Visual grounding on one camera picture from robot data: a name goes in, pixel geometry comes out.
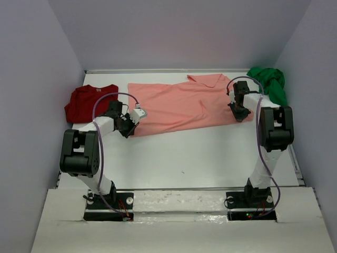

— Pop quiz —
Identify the red folded t-shirt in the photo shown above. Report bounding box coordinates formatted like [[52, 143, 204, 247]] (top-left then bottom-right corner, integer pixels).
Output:
[[64, 84, 118, 124]]

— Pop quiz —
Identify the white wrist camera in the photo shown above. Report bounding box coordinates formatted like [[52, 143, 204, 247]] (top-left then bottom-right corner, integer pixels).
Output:
[[130, 108, 147, 125], [228, 90, 236, 104]]

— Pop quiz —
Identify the pink t-shirt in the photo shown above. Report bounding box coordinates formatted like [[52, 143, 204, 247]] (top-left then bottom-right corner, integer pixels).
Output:
[[127, 74, 255, 138]]

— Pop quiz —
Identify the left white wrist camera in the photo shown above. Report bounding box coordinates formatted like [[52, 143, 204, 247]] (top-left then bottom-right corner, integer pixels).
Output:
[[130, 108, 147, 125]]

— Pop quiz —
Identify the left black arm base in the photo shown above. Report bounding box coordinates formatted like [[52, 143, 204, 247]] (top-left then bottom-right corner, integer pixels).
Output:
[[82, 190, 134, 222]]

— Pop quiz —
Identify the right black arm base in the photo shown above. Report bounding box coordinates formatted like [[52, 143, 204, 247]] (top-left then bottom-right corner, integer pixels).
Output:
[[224, 179, 277, 221]]

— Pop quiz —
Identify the green crumpled t-shirt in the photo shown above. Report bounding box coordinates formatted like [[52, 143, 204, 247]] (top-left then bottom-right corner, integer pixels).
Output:
[[247, 67, 288, 106]]

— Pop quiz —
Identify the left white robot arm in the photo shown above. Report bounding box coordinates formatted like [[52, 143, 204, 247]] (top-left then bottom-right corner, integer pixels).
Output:
[[60, 101, 147, 211]]

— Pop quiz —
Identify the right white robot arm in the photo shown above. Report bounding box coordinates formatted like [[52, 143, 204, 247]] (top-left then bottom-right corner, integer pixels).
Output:
[[226, 81, 294, 209]]

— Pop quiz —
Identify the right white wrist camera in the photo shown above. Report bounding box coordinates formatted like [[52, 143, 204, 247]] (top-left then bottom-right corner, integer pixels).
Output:
[[228, 90, 236, 104]]

